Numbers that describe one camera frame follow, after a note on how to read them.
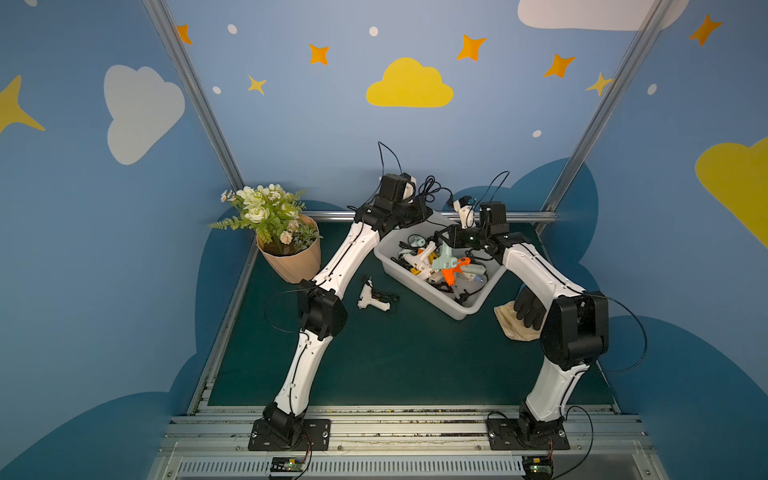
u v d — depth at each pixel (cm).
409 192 72
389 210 70
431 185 82
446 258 89
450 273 96
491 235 71
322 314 60
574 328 49
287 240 93
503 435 74
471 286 104
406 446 74
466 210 81
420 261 101
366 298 99
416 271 101
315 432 75
